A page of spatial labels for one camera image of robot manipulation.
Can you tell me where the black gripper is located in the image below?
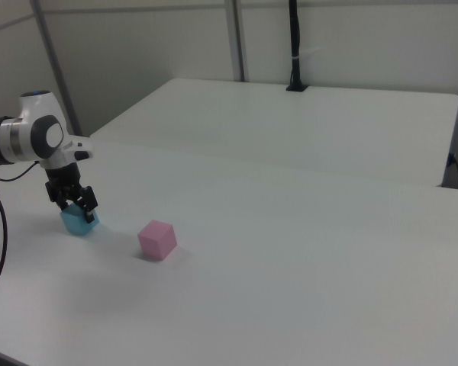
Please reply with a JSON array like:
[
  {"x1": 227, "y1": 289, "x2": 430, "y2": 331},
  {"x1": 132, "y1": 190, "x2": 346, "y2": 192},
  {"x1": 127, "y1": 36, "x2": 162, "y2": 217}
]
[{"x1": 44, "y1": 162, "x2": 98, "y2": 224}]

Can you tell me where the blue cube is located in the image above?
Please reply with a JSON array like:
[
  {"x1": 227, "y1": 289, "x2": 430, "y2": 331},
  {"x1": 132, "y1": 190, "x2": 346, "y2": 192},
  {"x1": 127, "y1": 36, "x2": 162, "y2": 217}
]
[{"x1": 60, "y1": 201, "x2": 101, "y2": 237}]

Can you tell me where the pink cube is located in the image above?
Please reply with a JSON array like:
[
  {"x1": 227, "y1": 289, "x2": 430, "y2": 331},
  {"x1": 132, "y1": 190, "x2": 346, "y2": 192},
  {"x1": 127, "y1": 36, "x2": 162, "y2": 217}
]
[{"x1": 137, "y1": 219, "x2": 177, "y2": 262}]

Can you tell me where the white side table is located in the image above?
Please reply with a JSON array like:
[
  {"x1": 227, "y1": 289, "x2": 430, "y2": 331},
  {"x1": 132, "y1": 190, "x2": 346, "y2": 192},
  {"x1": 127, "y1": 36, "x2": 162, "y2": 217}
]
[{"x1": 89, "y1": 78, "x2": 458, "y2": 188}]

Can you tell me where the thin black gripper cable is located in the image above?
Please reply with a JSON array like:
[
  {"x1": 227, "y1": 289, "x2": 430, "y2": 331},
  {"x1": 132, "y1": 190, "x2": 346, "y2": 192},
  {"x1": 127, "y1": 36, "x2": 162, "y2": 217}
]
[{"x1": 0, "y1": 162, "x2": 41, "y2": 182}]

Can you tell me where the grey partition post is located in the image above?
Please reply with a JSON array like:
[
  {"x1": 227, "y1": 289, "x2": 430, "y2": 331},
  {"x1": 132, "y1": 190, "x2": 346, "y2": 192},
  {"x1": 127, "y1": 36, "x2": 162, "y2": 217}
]
[
  {"x1": 29, "y1": 0, "x2": 83, "y2": 137},
  {"x1": 228, "y1": 0, "x2": 250, "y2": 82}
]

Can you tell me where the black camera pole with clamp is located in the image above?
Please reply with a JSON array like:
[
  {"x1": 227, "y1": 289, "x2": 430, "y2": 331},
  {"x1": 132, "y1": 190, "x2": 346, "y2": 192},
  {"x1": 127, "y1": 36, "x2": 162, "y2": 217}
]
[{"x1": 285, "y1": 0, "x2": 310, "y2": 93}]

